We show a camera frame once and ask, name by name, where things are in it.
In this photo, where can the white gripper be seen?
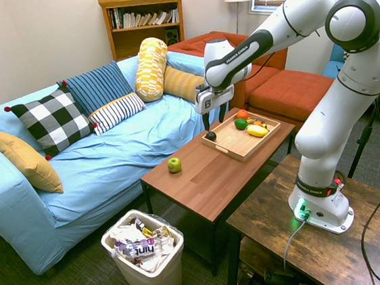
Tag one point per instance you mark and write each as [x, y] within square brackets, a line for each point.
[212, 100]

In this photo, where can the green apple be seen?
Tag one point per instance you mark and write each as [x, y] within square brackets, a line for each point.
[174, 165]

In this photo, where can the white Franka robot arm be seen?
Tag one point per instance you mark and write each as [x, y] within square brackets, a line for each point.
[314, 129]

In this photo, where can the wooden serving tray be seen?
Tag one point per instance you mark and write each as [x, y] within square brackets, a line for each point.
[241, 144]

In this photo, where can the dark toy avocado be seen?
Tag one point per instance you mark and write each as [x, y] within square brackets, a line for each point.
[211, 136]

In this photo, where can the green toy lime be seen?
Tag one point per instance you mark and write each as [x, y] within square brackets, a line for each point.
[241, 123]

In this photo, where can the orange toy fruit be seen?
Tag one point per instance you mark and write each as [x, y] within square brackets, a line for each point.
[242, 114]

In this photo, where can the brown yellow toy banana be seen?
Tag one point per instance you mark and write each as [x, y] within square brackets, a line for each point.
[258, 121]

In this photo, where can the yellow toy squash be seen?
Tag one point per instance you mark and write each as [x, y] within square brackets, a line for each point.
[257, 130]

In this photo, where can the mustard striped lumbar pillow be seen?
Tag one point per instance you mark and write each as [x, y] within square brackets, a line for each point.
[182, 83]

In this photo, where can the reddish wood coffee table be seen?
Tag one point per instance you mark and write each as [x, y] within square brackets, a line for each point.
[208, 185]

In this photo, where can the orange sectional sofa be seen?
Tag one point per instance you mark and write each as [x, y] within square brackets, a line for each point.
[283, 93]

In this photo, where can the yellow patterned bolster pillow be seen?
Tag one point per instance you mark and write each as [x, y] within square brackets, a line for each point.
[151, 70]

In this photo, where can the black bookshelf speaker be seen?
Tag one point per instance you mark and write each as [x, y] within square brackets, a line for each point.
[172, 36]

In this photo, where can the white navy striped pillow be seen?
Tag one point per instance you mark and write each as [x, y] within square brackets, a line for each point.
[118, 110]

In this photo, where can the light blue sofa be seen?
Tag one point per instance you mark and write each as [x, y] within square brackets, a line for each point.
[110, 161]

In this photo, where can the row of books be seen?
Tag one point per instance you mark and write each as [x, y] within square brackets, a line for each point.
[143, 19]

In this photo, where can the blue striped square pillow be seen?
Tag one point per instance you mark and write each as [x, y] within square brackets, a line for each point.
[97, 86]

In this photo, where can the purple white hint carton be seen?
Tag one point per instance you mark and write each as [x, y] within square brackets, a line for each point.
[140, 248]

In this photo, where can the black white checked pillow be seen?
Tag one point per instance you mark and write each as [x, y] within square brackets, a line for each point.
[51, 119]

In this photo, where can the black device under table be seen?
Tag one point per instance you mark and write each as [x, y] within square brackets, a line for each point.
[280, 277]

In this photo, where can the cream trash bin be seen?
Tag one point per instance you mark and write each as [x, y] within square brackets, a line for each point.
[157, 282]

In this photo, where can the rustic brown robot table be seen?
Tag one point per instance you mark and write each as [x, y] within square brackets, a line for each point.
[324, 254]

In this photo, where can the plain mustard pillow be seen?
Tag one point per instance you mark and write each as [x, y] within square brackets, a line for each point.
[29, 163]

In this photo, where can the black camera stand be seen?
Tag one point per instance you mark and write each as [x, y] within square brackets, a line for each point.
[366, 134]

